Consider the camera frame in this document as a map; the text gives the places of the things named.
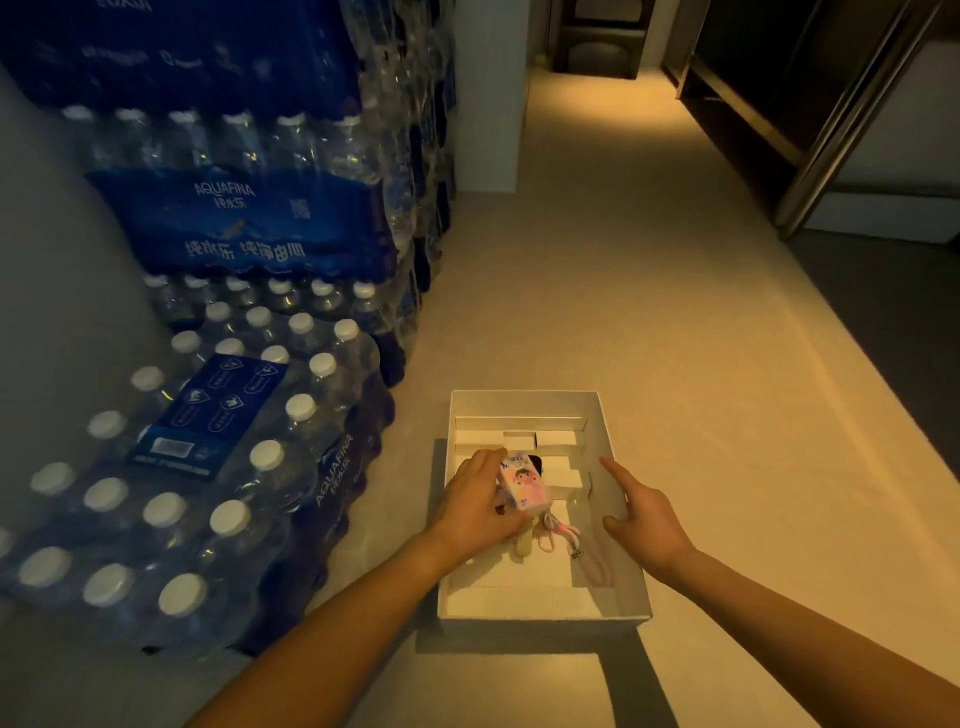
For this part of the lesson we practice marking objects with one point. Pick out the person's left hand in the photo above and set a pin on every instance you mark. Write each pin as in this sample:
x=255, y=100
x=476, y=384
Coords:
x=472, y=510

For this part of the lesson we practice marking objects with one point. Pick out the person's right hand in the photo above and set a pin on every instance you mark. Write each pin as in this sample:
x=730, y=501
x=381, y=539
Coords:
x=656, y=532

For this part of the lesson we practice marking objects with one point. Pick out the pink printed tissue packet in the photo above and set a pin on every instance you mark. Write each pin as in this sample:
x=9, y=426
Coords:
x=525, y=487

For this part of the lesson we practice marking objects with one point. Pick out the white cardboard storage box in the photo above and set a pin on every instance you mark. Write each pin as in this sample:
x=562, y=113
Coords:
x=525, y=604

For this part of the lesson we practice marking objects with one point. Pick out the person's right forearm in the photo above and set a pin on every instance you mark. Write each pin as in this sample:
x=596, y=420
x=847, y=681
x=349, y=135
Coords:
x=810, y=637

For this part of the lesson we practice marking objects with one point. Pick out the person's left forearm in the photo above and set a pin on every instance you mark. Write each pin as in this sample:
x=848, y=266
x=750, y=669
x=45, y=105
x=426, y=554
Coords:
x=322, y=645

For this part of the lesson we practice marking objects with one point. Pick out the stack of water bottle packs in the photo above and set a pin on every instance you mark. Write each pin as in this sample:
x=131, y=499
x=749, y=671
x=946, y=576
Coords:
x=210, y=210

